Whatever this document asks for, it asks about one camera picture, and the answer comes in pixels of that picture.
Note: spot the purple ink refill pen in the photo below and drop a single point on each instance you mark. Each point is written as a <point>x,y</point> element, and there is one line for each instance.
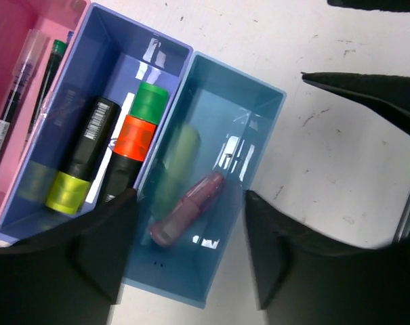
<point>26,64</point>

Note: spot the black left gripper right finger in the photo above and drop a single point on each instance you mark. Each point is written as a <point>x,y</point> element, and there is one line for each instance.
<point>304,277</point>

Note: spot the yellow cap black highlighter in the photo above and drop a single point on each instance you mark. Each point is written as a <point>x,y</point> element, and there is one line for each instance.
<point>83,156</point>

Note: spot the light blue plastic bin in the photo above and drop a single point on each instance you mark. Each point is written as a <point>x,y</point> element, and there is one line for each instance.
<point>234,114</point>

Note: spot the green ink refill pen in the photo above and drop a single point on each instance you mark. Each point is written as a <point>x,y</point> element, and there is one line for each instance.
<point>53,64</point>

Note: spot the purple-blue plastic bin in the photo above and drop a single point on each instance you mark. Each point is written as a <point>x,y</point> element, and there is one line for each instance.
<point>114,63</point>

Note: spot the pink translucent eraser case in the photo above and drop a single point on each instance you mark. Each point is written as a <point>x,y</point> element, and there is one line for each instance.
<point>187,210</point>

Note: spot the blue ink refill pen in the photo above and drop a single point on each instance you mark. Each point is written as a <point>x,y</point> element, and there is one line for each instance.
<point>69,36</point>

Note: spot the green cap black highlighter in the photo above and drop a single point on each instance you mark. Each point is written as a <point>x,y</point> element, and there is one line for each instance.
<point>149,103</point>

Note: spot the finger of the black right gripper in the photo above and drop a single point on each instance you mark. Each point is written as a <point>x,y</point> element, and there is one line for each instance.
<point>386,95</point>
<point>401,6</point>

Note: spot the pink plastic bin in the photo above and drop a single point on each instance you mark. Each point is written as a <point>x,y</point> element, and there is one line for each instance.
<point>55,19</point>

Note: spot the orange cap black highlighter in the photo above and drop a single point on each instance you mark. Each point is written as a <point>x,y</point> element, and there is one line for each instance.
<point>127,157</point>

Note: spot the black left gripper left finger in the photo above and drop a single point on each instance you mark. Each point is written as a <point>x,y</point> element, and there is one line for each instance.
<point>72,273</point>

